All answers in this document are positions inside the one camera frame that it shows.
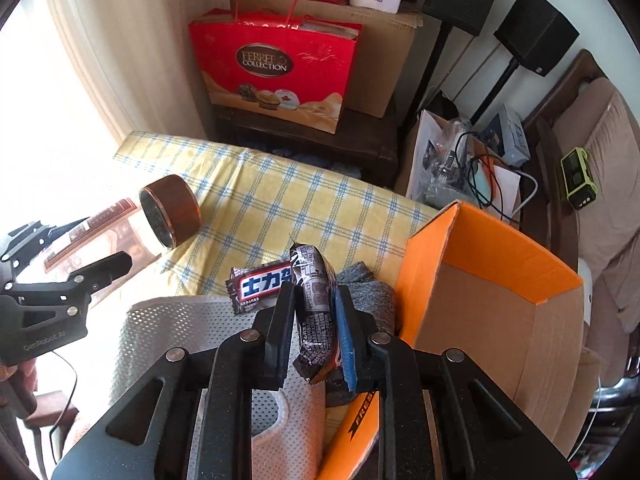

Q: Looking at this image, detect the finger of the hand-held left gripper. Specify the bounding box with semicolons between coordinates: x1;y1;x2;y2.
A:
0;217;91;263
5;252;133;306

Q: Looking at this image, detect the dark snack packet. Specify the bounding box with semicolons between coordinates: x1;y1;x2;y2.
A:
291;242;343;386

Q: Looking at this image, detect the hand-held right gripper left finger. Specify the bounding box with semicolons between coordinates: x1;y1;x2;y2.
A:
52;282;321;480

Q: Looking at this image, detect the wooden sofa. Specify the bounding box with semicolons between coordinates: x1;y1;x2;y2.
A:
520;50;640;376

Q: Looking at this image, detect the grey knit sock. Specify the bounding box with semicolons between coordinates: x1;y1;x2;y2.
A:
327;260;398;408

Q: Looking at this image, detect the white cable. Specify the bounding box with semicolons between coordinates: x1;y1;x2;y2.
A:
515;170;540;217

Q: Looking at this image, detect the chocolate bar packet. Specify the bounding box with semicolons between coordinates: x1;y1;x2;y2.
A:
225;260;296;316

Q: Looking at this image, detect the yellow checked blanket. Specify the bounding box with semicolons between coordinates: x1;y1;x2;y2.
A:
60;130;441;461

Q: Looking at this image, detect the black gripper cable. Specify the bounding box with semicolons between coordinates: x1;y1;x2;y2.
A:
49;349;79;467

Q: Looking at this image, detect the person's left hand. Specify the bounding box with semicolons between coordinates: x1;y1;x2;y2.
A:
0;362;40;420

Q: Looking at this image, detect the beige sofa cushion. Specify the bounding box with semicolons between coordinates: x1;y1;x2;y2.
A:
555;77;640;281

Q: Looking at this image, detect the orange cardboard box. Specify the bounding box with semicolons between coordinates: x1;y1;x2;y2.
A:
315;200;603;480

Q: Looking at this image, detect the red gift bag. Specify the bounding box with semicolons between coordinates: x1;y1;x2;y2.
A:
188;0;363;136

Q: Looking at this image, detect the white paper bag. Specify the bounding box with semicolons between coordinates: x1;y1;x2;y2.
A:
405;110;521;221

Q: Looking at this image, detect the white mesh cloth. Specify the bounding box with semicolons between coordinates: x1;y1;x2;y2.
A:
112;296;326;480

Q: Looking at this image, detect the green black portable device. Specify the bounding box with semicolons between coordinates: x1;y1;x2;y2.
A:
560;146;598;208

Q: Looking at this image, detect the white curtain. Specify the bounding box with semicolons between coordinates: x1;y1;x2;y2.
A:
45;0;217;147

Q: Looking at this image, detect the dark wooden table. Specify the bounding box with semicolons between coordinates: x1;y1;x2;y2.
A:
214;95;401;191

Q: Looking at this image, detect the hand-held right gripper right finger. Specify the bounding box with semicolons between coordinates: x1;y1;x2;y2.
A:
334;285;581;480

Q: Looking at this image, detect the brown cardboard box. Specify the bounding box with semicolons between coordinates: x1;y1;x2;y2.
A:
231;0;423;118

